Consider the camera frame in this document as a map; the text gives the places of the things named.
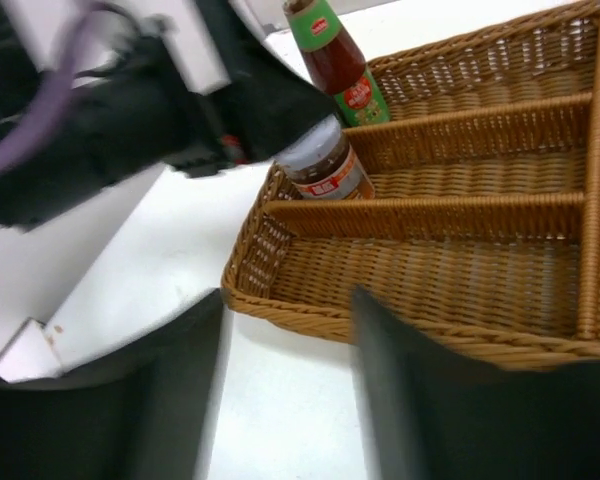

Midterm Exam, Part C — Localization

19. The yellow-capped green-label sauce bottle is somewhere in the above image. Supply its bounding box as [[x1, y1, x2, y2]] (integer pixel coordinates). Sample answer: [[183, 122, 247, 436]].
[[283, 0, 391, 127]]

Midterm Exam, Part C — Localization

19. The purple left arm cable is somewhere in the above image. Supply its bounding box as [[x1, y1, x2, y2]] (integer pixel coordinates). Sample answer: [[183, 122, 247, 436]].
[[0, 0, 111, 184]]

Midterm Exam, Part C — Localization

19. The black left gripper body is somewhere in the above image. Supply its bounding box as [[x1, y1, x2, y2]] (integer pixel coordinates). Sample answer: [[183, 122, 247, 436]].
[[0, 1, 336, 230]]

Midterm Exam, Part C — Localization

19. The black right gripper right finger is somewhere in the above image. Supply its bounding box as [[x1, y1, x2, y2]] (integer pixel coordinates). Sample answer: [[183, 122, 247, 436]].
[[351, 288, 600, 479]]

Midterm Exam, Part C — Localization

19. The woven wicker divided basket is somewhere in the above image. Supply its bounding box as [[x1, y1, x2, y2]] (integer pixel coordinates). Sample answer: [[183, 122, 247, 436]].
[[222, 1, 600, 368]]

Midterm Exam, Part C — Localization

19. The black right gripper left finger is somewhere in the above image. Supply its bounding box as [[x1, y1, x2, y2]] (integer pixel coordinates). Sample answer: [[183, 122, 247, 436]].
[[0, 291, 224, 480]]

